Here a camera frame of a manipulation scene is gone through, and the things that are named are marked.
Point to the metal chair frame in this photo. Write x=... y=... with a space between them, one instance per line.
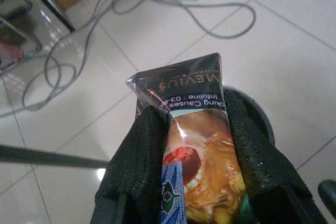
x=29 y=6

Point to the black metal frame bar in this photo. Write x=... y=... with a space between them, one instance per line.
x=52 y=157

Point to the black cigarette pack with picture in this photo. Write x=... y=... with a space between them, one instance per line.
x=204 y=134

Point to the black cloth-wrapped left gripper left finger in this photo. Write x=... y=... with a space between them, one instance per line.
x=131 y=171

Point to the black rounded object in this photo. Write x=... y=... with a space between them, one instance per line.
x=328 y=195

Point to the person's bare foot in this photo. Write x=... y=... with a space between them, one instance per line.
x=10 y=51

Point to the black table leg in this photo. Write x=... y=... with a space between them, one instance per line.
x=52 y=6

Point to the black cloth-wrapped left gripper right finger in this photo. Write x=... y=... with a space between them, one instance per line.
x=267 y=176

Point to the black round rubbish bin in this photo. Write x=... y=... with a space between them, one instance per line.
x=268 y=127

